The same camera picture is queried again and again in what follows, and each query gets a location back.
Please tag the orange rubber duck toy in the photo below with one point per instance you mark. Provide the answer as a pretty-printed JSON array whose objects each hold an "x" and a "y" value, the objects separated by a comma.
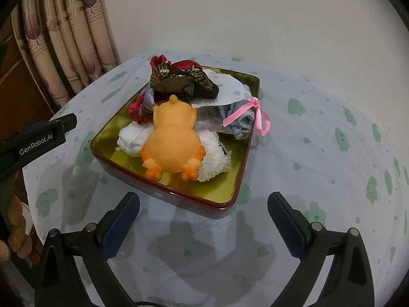
[{"x": 174, "y": 146}]

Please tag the person's left hand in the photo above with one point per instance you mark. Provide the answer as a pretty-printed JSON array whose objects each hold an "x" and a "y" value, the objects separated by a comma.
[{"x": 18, "y": 241}]

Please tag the blue towel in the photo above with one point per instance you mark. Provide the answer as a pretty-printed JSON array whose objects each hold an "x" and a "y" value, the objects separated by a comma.
[{"x": 241, "y": 126}]

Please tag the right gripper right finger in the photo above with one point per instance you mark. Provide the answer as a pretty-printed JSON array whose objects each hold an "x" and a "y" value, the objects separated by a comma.
[{"x": 349, "y": 281}]

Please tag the white knitted sock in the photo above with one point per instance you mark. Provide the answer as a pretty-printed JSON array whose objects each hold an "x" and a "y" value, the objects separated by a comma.
[{"x": 133, "y": 137}]

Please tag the red and gold tin box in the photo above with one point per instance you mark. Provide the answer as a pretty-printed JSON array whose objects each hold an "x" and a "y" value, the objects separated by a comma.
[{"x": 217, "y": 194}]

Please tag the red and black fabric scrunchie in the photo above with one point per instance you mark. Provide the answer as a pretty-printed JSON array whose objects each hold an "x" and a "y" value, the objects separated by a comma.
[{"x": 185, "y": 79}]

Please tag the white floral drawstring pouch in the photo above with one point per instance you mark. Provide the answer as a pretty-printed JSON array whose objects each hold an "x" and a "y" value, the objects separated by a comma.
[{"x": 226, "y": 84}]

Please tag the white and yellow plush toy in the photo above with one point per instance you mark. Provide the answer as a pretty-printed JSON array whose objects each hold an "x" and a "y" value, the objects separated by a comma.
[{"x": 217, "y": 159}]

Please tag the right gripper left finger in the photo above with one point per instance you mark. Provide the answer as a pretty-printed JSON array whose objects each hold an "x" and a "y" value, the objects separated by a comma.
[{"x": 59, "y": 282}]

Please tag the beige patterned curtain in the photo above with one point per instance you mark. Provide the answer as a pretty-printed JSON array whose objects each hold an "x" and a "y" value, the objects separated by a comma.
[{"x": 65, "y": 45}]

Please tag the green and white tissue pack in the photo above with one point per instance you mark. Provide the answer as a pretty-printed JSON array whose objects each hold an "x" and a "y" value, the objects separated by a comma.
[{"x": 209, "y": 118}]

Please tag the cloud-print tablecloth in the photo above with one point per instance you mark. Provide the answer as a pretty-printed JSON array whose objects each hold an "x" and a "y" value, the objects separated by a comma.
[{"x": 327, "y": 157}]

